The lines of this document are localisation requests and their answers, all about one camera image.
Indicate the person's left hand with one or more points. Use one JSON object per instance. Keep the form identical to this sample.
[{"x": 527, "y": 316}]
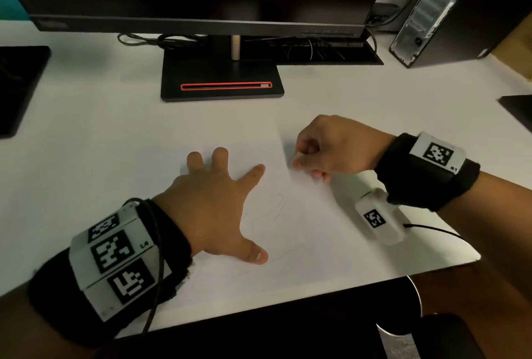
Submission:
[{"x": 212, "y": 209}]

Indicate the person's right hand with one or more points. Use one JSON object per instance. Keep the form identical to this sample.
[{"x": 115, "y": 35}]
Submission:
[{"x": 341, "y": 147}]

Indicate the person's right forearm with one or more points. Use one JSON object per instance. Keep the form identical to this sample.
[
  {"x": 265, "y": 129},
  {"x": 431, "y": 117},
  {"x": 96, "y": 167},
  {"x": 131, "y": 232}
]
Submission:
[{"x": 507, "y": 221}]

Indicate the person's left forearm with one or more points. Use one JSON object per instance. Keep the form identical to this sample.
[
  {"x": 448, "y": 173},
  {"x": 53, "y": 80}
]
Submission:
[{"x": 25, "y": 329}]

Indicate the white single-marker block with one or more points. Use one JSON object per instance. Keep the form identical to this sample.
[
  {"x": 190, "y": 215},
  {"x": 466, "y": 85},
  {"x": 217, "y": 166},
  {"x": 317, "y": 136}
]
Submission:
[{"x": 415, "y": 149}]

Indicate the black monitor stand red slot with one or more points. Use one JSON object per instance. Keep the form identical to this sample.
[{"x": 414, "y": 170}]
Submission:
[{"x": 216, "y": 72}]

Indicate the white three-marker block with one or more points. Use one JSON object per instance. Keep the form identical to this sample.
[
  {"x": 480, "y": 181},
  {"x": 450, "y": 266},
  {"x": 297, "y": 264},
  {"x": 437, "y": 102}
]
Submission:
[{"x": 83, "y": 263}]

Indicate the black desktop computer tower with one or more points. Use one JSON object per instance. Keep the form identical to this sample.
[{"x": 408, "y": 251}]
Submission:
[{"x": 432, "y": 9}]

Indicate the black flat stand base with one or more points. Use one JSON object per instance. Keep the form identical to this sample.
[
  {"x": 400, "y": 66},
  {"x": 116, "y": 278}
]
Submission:
[
  {"x": 519, "y": 111},
  {"x": 21, "y": 88}
]

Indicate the brown cardboard box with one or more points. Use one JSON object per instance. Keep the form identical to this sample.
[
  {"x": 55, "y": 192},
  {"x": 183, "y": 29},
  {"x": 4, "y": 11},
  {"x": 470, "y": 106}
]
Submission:
[{"x": 515, "y": 47}]

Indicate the round metal bin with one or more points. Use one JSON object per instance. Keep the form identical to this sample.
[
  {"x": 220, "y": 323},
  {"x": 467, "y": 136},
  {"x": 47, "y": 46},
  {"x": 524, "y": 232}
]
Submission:
[{"x": 440, "y": 338}]

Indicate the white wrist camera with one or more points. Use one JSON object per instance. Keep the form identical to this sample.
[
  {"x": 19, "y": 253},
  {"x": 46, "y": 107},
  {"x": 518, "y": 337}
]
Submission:
[{"x": 390, "y": 234}]

